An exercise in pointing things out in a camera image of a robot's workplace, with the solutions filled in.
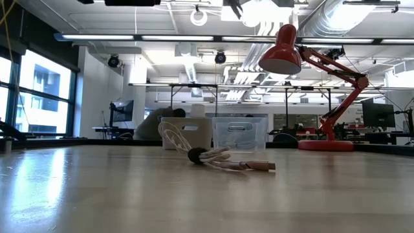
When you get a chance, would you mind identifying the pink cable with black strap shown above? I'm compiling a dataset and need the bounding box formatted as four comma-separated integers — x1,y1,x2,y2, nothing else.
157,121,277,172

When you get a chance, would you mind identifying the black round ceiling speaker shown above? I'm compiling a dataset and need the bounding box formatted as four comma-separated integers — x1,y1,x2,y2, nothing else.
214,50,227,65
107,54,121,69

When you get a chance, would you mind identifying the clear plastic bin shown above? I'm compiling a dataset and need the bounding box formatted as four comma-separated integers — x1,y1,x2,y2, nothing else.
212,116,268,152
160,116,213,150

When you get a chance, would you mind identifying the long ceiling light bar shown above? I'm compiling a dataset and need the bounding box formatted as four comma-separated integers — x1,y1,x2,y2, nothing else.
54,32,414,45

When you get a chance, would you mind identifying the white paper roll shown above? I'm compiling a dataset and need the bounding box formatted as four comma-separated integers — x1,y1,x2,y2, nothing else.
190,104,206,118

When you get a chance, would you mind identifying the black computer monitor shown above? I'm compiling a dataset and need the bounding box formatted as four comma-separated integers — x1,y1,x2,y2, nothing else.
361,102,396,129
109,99,135,129

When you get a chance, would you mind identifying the person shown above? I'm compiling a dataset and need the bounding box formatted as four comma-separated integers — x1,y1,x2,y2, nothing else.
133,107,187,141

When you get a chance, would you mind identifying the silver ventilation duct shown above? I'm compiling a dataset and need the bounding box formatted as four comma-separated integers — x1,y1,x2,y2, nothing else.
297,0,378,37

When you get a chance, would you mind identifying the red desk lamp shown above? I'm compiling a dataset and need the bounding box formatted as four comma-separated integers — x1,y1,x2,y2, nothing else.
257,23,370,152

